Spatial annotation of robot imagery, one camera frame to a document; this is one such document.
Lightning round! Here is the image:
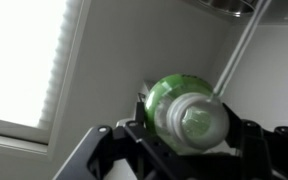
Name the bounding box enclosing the green plastic bottle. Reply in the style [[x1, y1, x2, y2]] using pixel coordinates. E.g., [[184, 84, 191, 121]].
[[144, 73, 231, 155]]

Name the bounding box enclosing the white window with blind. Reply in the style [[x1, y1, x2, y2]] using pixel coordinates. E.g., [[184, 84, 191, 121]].
[[0, 0, 92, 162]]

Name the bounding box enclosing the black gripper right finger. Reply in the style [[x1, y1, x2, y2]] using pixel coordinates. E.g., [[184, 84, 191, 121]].
[[222, 103, 288, 180]]

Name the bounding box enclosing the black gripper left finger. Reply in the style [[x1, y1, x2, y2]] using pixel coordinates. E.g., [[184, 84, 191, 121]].
[[52, 93, 172, 180]]

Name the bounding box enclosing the clear water stream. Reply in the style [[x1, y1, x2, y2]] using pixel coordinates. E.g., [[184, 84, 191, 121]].
[[212, 0, 274, 100]]

